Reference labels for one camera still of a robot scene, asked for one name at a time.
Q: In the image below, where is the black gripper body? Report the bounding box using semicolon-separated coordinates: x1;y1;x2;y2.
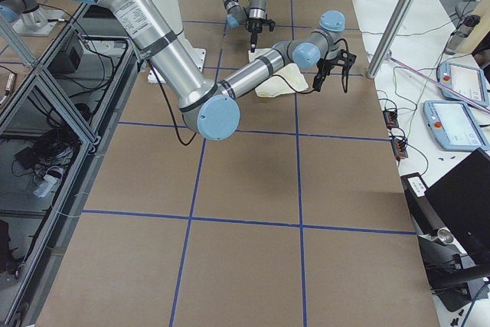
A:
245;18;276;35
312;49;357;92

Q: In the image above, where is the cream long-sleeve cat shirt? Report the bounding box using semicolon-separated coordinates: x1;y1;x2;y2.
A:
255;63;309;98

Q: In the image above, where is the grey blue third robot arm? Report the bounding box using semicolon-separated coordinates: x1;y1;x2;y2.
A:
1;0;65;37

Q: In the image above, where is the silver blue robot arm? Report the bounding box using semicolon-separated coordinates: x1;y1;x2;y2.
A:
72;0;354;145
221;0;276;53

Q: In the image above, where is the orange black adapter box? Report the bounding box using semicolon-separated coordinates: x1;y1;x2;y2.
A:
390;136;408;161
383;110;399;129

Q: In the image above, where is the near teach pendant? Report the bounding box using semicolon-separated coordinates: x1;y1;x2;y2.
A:
423;100;489;152

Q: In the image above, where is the teach pendant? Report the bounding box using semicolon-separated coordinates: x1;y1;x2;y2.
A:
437;61;489;107
423;100;489;152

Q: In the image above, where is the clear water bottle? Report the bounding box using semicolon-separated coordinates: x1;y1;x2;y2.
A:
443;15;481;55

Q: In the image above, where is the far teach pendant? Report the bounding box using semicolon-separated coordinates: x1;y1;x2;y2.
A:
437;61;489;107

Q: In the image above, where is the black power box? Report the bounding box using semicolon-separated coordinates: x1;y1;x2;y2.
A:
48;33;83;74

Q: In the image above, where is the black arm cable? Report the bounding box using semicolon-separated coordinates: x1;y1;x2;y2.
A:
149;38;348;147

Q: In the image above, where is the aluminium frame post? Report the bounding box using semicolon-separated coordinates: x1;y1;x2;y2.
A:
367;0;414;79

